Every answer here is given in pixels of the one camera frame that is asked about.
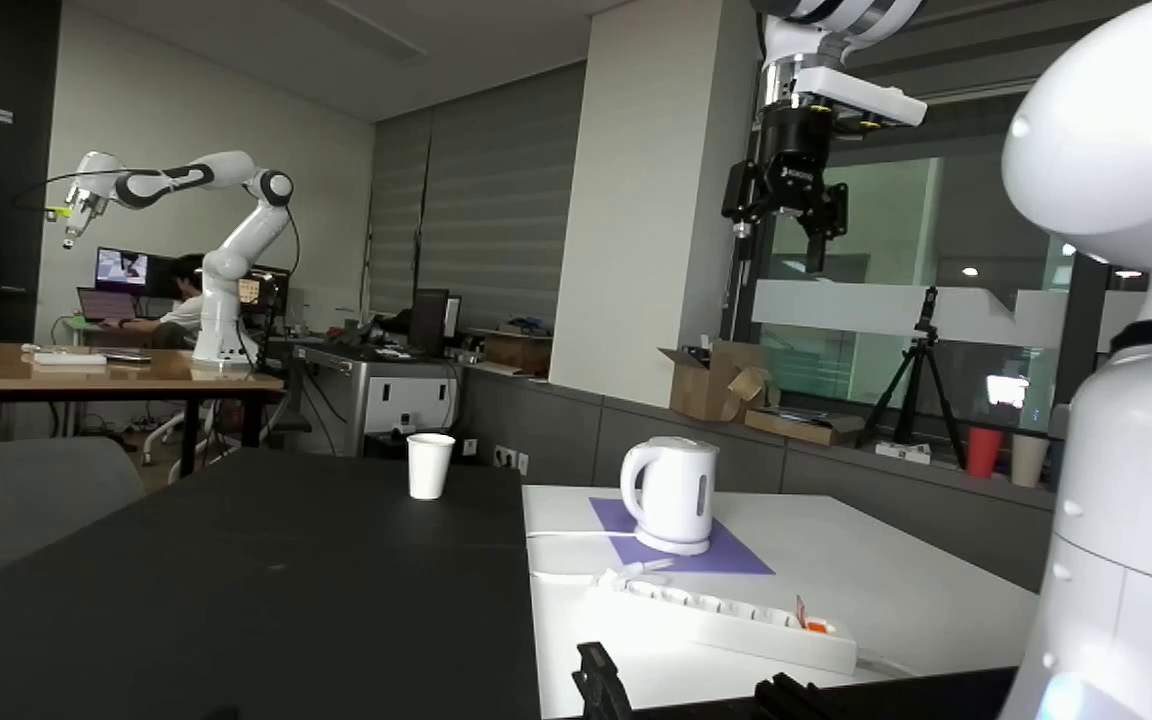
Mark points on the white paper cup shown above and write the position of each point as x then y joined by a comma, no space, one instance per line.
430,466

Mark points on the white metal cabinet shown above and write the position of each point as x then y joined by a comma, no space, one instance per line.
399,396

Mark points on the grey window blinds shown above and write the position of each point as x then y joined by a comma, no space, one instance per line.
481,203

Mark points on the lit computer monitor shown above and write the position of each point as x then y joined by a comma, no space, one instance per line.
120,267

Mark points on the black monitor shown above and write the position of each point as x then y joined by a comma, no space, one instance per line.
432,320

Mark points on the seated person in white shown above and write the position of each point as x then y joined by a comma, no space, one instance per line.
180,307

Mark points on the beige paper cup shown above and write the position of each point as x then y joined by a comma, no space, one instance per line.
1029,460

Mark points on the black clamp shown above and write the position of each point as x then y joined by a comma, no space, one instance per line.
798,698
600,681

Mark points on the white electric kettle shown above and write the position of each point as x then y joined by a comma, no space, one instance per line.
668,493

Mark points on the wooden work table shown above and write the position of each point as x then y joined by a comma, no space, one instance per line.
83,369

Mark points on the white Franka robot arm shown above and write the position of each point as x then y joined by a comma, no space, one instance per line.
1136,402

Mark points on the red cup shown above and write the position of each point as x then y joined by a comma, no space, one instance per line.
980,455

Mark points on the open cardboard box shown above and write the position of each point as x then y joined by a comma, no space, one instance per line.
716,381

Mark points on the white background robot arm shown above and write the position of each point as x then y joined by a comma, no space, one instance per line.
223,253

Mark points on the black camera tripod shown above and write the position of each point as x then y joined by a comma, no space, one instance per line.
919,386

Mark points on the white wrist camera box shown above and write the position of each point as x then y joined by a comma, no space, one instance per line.
856,98

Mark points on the white wall outlet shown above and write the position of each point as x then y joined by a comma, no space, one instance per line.
510,459

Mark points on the grey chair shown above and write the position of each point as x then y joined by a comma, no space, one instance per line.
22,507

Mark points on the white power strip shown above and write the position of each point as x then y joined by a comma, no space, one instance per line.
750,624

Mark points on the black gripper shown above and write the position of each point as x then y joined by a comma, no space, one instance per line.
791,154

